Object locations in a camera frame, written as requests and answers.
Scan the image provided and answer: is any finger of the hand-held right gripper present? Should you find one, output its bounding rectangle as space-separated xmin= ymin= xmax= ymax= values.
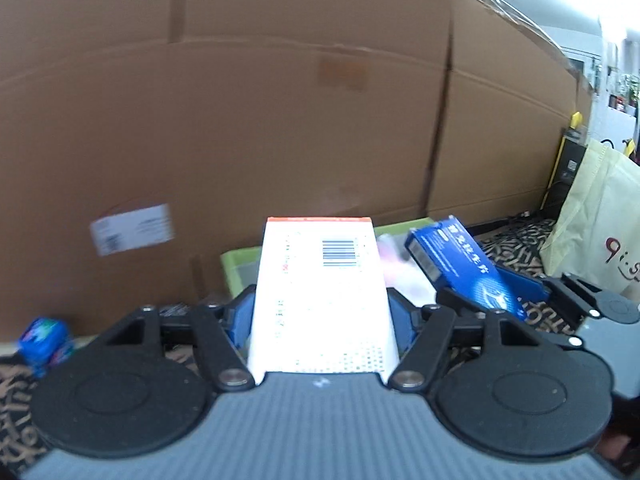
xmin=492 ymin=266 xmax=602 ymax=337
xmin=435 ymin=287 xmax=490 ymax=317

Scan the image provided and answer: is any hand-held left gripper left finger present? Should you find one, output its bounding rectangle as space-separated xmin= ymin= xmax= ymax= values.
xmin=92 ymin=285 xmax=258 ymax=392

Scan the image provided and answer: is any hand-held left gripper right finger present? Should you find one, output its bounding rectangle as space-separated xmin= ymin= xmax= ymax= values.
xmin=386 ymin=287 xmax=568 ymax=392

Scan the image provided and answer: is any blue medicine box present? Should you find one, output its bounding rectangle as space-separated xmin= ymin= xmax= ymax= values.
xmin=404 ymin=215 xmax=529 ymax=322

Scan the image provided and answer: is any green cardboard box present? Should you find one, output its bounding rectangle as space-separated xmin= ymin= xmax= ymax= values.
xmin=220 ymin=217 xmax=437 ymax=303

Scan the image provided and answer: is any white medicine box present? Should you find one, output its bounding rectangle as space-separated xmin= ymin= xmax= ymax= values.
xmin=247 ymin=217 xmax=401 ymax=376

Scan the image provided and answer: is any black patterned cloth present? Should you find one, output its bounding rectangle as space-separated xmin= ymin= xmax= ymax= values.
xmin=0 ymin=217 xmax=578 ymax=478

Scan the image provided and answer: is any cream fabric bag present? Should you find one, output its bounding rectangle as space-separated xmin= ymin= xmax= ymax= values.
xmin=539 ymin=137 xmax=640 ymax=297

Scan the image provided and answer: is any black and yellow box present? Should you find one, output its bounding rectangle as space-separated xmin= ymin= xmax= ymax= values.
xmin=541 ymin=111 xmax=589 ymax=212

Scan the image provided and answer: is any white shipping label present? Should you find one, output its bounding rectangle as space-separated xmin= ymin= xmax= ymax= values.
xmin=90 ymin=203 xmax=175 ymax=257

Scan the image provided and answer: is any small colourful blue packet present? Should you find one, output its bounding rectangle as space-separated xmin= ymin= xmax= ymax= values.
xmin=19 ymin=317 xmax=77 ymax=378

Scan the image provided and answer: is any large brown cardboard box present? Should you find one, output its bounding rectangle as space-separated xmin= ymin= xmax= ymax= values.
xmin=0 ymin=0 xmax=455 ymax=338

